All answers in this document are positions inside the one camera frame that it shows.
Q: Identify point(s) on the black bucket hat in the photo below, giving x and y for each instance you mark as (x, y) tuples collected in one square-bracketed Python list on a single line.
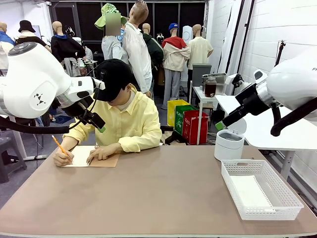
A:
[(26, 26)]

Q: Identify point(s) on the person's left hand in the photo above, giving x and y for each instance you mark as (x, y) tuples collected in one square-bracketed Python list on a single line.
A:
[(105, 152)]

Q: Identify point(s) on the brown spiral notebook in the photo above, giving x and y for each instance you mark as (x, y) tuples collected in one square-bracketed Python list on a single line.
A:
[(106, 162)]

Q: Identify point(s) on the red recycling bin bag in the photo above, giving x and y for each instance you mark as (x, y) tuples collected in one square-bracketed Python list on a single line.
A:
[(195, 131)]

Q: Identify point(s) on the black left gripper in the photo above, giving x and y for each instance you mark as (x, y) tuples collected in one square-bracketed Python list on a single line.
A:
[(79, 107)]

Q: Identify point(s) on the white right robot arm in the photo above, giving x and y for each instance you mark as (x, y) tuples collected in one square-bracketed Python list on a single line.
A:
[(292, 84)]

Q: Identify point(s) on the small white side table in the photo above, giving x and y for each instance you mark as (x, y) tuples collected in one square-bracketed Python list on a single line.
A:
[(198, 93)]

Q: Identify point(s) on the white stand frame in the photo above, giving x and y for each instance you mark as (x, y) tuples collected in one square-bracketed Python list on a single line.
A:
[(19, 143)]

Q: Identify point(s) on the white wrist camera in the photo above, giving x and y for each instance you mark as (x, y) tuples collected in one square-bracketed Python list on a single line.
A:
[(230, 78), (99, 83)]

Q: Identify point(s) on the person's right hand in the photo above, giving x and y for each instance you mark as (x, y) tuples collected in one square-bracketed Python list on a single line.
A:
[(62, 160)]

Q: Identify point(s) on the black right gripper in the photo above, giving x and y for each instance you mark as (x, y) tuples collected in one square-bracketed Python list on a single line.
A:
[(252, 100)]

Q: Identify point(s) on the person's right forearm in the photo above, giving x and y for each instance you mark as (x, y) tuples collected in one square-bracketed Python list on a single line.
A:
[(69, 143)]

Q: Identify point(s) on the black baseball cap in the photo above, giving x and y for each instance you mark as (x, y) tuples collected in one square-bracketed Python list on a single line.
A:
[(114, 79)]

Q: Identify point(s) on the person in yellow shirt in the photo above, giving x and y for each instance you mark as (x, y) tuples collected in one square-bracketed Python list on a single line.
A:
[(138, 119)]

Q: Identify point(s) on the tall mannequin in white shirt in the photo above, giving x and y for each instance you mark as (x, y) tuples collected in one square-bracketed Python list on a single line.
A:
[(137, 54)]

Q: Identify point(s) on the large white table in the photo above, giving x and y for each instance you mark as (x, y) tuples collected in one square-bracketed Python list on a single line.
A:
[(260, 134)]

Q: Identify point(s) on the mannequin in dark green jacket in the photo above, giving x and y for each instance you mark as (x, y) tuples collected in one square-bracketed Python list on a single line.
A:
[(154, 49)]

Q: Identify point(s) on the person's left forearm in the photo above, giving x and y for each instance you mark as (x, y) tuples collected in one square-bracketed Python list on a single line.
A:
[(118, 147)]

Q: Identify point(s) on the mannequin in grey vest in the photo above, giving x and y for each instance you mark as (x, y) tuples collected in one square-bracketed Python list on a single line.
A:
[(112, 49)]

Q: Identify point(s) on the steel tray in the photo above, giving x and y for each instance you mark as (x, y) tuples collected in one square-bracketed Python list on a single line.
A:
[(219, 78)]

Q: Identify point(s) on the mannequin in cream shirt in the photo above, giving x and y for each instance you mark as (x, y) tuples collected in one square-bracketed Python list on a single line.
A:
[(199, 49)]

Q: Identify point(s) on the blue cap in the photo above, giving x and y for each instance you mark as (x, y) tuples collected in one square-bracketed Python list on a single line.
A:
[(173, 26)]

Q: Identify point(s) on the white torso form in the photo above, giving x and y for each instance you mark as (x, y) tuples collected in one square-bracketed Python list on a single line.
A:
[(187, 34)]

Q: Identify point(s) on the mannequin in blue white top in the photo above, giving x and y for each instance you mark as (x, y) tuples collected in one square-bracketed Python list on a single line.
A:
[(5, 42)]

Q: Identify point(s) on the grey box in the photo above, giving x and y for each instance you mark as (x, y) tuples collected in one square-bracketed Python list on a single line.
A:
[(199, 72)]

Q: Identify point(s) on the mannequin in black hoodie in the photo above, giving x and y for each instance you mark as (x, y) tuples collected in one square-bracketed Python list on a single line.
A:
[(67, 47)]

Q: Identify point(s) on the mannequin in red beige jacket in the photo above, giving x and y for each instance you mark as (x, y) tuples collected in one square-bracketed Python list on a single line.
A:
[(174, 57)]

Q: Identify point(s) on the brown glass jar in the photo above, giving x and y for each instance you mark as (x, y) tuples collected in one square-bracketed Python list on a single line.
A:
[(210, 89)]

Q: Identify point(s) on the yellow pencil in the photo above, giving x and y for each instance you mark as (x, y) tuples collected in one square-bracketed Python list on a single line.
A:
[(58, 143)]

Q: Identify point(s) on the yellow recycling bin bag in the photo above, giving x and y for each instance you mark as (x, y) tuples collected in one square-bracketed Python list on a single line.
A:
[(173, 109)]

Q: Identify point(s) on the black chair base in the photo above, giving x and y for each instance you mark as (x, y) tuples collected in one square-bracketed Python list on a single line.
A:
[(177, 136)]

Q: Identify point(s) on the green checked sun hat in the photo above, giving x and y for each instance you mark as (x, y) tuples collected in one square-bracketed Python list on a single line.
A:
[(109, 8)]

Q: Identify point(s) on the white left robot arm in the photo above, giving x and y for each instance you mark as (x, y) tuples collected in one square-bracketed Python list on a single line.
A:
[(29, 74)]

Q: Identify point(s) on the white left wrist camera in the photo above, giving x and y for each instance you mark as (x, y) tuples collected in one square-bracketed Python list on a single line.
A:
[(99, 83)]

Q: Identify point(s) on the white perforated plastic basket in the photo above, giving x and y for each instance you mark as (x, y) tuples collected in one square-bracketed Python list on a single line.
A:
[(247, 215)]

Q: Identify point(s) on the white paper sheet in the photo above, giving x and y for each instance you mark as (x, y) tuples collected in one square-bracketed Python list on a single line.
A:
[(250, 193)]

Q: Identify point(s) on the grey step stool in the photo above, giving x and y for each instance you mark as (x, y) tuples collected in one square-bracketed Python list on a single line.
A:
[(7, 148)]

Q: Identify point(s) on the black tripod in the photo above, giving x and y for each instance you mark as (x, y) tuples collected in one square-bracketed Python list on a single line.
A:
[(280, 49)]

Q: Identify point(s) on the white lidded trash bin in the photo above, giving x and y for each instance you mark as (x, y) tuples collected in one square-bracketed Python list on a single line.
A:
[(227, 148)]

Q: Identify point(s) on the green recycling bin bag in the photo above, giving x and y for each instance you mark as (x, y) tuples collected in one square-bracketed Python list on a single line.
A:
[(179, 121)]

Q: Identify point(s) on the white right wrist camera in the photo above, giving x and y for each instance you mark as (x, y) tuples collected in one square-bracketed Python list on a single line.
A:
[(230, 78)]

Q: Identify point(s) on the mannequin in black cream top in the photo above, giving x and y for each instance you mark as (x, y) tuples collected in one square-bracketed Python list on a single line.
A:
[(29, 39)]

